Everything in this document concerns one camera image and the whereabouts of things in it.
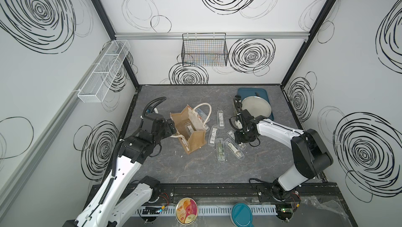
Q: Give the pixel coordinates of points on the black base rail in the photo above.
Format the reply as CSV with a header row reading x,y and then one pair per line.
x,y
173,192

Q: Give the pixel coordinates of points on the black corner frame post left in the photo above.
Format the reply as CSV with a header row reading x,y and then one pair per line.
x,y
112,35

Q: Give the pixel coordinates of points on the clear compass case barcode label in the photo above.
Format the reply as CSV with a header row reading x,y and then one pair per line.
x,y
220,119

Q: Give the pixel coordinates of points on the black wire basket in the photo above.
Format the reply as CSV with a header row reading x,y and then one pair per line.
x,y
204,52

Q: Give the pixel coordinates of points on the black corner frame post right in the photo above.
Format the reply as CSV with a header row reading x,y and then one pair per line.
x,y
327,7

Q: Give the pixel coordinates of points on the round tin pink lid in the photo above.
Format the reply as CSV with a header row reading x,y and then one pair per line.
x,y
186,211

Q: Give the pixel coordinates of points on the clear compass case blue insert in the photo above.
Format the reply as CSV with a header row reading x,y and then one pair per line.
x,y
202,114

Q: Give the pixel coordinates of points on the teal plastic tray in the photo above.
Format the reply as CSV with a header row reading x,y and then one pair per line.
x,y
247,92

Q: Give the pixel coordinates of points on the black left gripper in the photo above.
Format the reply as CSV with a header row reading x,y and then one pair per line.
x,y
169,127

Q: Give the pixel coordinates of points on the white wire shelf basket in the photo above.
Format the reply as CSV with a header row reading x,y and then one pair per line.
x,y
99,82

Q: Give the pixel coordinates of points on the black corner frame post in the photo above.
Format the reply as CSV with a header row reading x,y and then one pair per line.
x,y
112,35
327,7

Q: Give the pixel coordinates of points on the spice jar black lid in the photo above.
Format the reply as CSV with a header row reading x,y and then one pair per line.
x,y
237,104

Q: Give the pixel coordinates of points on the white slotted cable duct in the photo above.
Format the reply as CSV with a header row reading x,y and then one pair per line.
x,y
222,210

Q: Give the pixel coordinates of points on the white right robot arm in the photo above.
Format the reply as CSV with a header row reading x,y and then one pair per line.
x,y
310,154

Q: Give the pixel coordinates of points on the grey round plate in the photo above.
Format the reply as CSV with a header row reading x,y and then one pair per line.
x,y
257,106

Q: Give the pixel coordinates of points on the burlap canvas tote bag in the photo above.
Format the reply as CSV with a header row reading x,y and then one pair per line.
x,y
197,139

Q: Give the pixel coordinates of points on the aluminium wall rail back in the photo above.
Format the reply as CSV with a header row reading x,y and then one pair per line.
x,y
212,35

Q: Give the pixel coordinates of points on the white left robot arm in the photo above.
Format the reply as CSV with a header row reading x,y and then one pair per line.
x,y
107,209

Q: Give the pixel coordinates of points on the aluminium wall rail left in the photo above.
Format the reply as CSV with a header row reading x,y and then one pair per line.
x,y
12,188

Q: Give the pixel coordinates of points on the teal round lid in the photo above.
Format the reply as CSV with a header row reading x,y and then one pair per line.
x,y
241,215

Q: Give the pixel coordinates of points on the clear compass case white label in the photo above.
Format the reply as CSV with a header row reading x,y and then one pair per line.
x,y
213,135

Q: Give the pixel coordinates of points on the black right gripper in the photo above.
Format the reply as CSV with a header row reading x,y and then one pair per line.
x,y
238,139

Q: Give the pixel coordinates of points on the aluminium wall rail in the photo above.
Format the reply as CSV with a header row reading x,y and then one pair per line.
x,y
12,188
212,35

